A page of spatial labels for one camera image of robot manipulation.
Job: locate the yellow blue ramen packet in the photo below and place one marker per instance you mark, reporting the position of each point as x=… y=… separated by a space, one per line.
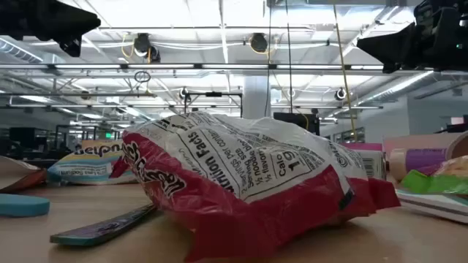
x=87 y=164

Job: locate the purple-label spice jar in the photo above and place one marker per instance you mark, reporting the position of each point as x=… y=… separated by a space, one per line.
x=424 y=159

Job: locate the green chili ramen packet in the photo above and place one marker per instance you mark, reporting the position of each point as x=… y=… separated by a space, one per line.
x=438 y=182

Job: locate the brown orange snack packet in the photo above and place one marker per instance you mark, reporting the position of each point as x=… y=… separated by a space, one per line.
x=18 y=175

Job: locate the blue silicone spoon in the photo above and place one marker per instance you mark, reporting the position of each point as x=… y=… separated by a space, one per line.
x=22 y=205

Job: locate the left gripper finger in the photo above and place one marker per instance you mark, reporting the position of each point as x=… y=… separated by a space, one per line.
x=69 y=20
x=71 y=47

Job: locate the black background rig frame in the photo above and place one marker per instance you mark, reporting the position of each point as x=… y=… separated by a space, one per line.
x=214 y=94

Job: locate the red white ramen packet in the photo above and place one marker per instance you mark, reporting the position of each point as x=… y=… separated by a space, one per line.
x=256 y=190

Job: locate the white-lid spice jar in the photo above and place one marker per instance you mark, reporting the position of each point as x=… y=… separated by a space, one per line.
x=373 y=164

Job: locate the red plastic tray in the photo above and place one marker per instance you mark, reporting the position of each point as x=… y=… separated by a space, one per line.
x=362 y=146

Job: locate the black monitor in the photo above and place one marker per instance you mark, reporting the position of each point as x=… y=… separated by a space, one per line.
x=296 y=122

